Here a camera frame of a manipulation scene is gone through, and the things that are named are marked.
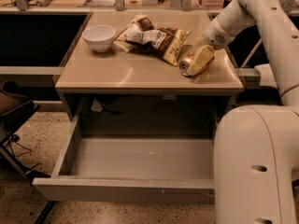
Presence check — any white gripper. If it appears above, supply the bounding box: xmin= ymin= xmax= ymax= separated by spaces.
xmin=187 ymin=16 xmax=235 ymax=76

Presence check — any crushed orange soda can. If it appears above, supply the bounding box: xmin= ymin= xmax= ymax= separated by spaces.
xmin=179 ymin=52 xmax=206 ymax=77

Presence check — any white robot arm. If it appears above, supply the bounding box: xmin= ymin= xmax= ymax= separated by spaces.
xmin=198 ymin=0 xmax=299 ymax=224

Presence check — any grey drawer cabinet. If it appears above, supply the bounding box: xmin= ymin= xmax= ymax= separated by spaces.
xmin=55 ymin=9 xmax=244 ymax=119

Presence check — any open grey top drawer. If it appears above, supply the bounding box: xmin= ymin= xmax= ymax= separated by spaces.
xmin=32 ymin=97 xmax=219 ymax=205

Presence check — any brown crumpled chip bag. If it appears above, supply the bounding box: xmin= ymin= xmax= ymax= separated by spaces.
xmin=116 ymin=14 xmax=190 ymax=66

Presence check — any white leaning rod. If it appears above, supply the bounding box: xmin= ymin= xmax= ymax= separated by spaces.
xmin=240 ymin=38 xmax=262 ymax=68

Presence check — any white ceramic bowl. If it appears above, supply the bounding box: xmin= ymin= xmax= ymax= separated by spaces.
xmin=82 ymin=25 xmax=116 ymax=52

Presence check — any dark office chair left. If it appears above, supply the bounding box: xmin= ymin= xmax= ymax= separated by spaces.
xmin=0 ymin=80 xmax=57 ymax=224

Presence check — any metal shelf rail frame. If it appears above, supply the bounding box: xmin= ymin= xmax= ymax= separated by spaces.
xmin=0 ymin=0 xmax=299 ymax=17

